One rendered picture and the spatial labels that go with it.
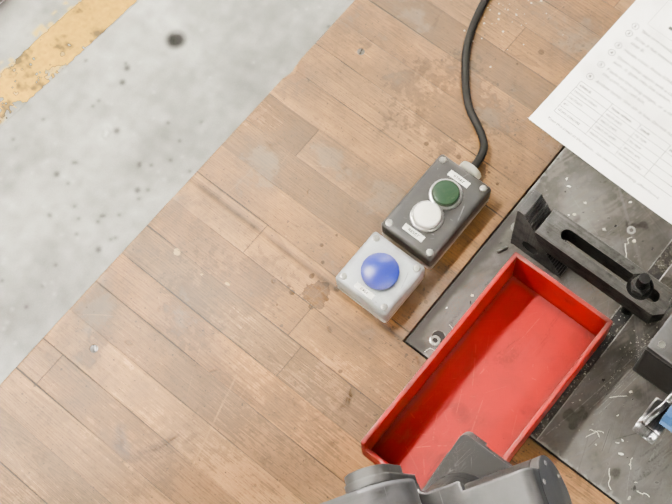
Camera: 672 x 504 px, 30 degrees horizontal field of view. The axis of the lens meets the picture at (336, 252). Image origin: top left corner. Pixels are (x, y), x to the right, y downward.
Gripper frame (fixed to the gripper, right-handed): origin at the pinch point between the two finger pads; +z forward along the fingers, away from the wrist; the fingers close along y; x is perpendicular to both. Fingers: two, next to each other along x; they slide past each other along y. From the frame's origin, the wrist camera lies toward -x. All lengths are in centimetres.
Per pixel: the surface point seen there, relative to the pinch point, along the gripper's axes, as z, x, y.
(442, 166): 28.1, 24.9, 15.4
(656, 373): 25.2, -5.5, 10.7
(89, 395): 9.7, 39.2, -22.1
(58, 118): 107, 114, -31
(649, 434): 17.6, -8.3, 7.0
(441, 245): 24.6, 19.6, 9.0
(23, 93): 107, 123, -31
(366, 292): 20.0, 22.6, 1.4
